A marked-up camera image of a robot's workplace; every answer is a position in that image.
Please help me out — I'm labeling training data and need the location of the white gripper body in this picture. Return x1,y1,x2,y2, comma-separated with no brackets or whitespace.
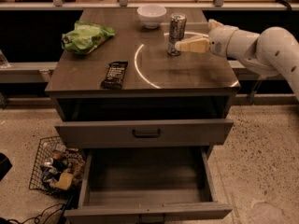
208,25,238,57

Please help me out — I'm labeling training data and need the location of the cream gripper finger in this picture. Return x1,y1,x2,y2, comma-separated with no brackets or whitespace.
175,38,209,53
207,19,222,31

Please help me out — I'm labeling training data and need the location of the silver redbull can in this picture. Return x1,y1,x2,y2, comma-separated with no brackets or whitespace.
167,12,187,56

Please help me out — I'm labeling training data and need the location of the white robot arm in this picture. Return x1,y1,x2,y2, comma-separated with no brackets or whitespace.
175,20,299,100

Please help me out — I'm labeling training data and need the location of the grey wooden drawer cabinet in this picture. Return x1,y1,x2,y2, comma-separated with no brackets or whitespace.
44,7,242,150

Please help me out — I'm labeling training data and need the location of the closed grey upper drawer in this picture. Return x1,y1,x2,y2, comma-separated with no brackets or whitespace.
55,119,233,148

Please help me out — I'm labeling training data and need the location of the open grey drawer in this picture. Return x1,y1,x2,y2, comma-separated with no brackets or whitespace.
64,147,232,224

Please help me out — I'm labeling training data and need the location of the white ceramic bowl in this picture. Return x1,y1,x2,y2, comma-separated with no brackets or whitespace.
137,5,166,29

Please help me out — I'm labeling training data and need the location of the black chocolate bar wrapper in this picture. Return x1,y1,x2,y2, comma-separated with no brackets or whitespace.
101,62,128,90

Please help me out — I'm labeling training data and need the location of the green chip bag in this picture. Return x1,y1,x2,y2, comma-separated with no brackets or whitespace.
61,21,115,55

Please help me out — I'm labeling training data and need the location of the yellow sponge in basket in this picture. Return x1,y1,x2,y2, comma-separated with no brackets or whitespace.
55,173,73,190

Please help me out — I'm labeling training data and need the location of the black drawer handle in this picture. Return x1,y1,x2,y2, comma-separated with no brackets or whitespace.
132,129,161,138

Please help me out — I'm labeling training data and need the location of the black wire basket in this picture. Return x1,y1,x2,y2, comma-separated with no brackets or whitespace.
29,136,85,195

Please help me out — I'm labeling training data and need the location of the black floor cable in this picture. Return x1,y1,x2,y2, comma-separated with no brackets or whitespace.
0,196,74,224

